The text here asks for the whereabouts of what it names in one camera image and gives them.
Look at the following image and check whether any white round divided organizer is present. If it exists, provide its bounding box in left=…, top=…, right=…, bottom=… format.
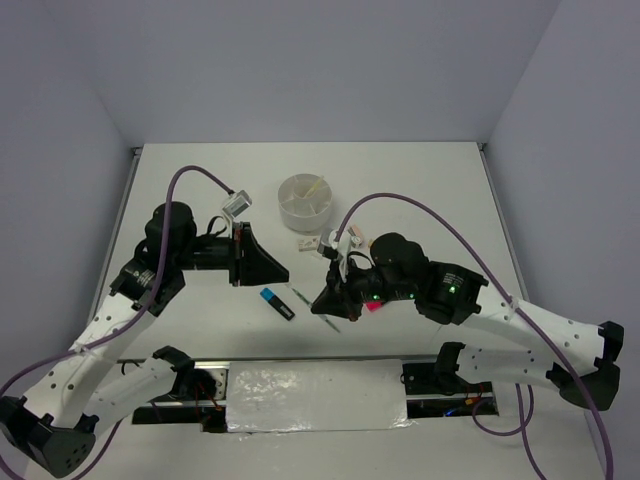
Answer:
left=277, top=174, right=333, bottom=233

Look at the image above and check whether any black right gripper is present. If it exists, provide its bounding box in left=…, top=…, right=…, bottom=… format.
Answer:
left=310, top=252, right=414, bottom=321

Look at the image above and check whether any blue capped black highlighter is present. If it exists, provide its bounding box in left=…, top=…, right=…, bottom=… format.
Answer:
left=260, top=288, right=295, bottom=321

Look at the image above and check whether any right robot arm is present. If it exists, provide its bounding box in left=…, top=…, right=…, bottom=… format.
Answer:
left=311, top=233, right=624, bottom=411

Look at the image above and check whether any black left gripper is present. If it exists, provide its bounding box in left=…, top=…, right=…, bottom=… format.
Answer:
left=174, top=221, right=289, bottom=287

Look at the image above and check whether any yellow highlighter pen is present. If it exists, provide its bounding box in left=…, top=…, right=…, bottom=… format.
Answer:
left=303, top=176, right=325, bottom=199

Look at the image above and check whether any silver foil covered plate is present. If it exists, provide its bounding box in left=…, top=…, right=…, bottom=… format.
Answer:
left=226, top=359, right=411, bottom=433

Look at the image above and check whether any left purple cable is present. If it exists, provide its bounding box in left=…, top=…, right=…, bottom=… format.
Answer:
left=0, top=166, right=234, bottom=479

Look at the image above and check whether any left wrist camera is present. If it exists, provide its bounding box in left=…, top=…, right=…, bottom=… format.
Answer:
left=221, top=190, right=253, bottom=221

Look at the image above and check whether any green pen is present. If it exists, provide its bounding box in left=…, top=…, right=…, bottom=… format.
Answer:
left=289, top=285, right=341, bottom=335

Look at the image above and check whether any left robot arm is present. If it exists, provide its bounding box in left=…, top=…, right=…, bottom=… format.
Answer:
left=1, top=202, right=289, bottom=479

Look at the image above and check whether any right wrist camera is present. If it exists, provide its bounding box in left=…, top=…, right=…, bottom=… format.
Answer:
left=317, top=228, right=343, bottom=261

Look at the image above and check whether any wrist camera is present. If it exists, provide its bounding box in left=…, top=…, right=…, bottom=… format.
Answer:
left=221, top=190, right=253, bottom=221
left=317, top=228, right=343, bottom=261

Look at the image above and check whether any pink capped black highlighter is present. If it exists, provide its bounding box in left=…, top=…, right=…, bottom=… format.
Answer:
left=364, top=301, right=384, bottom=313

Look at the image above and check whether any white boxed eraser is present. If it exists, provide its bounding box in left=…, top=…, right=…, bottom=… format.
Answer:
left=297, top=237, right=319, bottom=252

